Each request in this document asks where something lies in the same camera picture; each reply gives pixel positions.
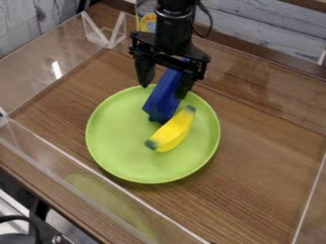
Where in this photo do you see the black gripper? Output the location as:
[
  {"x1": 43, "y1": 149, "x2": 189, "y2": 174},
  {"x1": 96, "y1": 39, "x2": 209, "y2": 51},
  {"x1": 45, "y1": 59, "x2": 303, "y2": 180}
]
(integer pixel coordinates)
[{"x1": 128, "y1": 30, "x2": 210, "y2": 99}]

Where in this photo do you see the blue cross-shaped block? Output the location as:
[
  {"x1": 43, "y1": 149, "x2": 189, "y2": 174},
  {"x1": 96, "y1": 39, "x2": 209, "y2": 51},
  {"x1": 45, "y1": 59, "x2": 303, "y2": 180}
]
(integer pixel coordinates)
[{"x1": 142, "y1": 68, "x2": 181, "y2": 124}]

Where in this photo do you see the yellow toy banana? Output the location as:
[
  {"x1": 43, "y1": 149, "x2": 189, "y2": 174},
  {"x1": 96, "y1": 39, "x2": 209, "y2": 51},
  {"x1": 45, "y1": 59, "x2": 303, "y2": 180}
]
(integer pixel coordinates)
[{"x1": 145, "y1": 105, "x2": 196, "y2": 153}]

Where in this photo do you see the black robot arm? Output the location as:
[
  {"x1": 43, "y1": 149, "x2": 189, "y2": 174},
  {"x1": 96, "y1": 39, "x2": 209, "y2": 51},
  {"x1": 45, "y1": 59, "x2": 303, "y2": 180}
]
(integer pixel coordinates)
[{"x1": 128, "y1": 0, "x2": 210, "y2": 99}]

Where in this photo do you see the green round plate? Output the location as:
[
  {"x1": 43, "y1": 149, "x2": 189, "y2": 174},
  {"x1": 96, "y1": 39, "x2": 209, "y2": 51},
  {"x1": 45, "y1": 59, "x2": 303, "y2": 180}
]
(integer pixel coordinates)
[{"x1": 85, "y1": 86, "x2": 221, "y2": 184}]

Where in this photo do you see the yellow labelled tin can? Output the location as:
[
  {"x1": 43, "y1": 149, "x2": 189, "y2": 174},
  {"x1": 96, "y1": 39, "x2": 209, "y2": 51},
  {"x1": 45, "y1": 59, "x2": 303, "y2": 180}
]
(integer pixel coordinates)
[{"x1": 134, "y1": 0, "x2": 156, "y2": 32}]

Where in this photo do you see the black cable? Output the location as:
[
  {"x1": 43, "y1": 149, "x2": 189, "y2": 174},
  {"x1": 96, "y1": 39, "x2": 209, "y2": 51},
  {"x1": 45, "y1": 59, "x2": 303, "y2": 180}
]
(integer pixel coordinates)
[{"x1": 192, "y1": 0, "x2": 213, "y2": 41}]

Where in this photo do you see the clear acrylic corner bracket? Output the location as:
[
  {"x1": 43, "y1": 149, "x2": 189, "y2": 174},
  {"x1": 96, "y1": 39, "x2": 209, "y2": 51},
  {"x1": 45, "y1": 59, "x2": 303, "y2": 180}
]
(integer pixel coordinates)
[{"x1": 81, "y1": 11, "x2": 125, "y2": 50}]

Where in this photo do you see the clear acrylic front wall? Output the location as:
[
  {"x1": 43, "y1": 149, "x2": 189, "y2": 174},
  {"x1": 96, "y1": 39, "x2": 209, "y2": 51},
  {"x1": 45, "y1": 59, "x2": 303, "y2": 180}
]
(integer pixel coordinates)
[{"x1": 0, "y1": 108, "x2": 208, "y2": 244}]

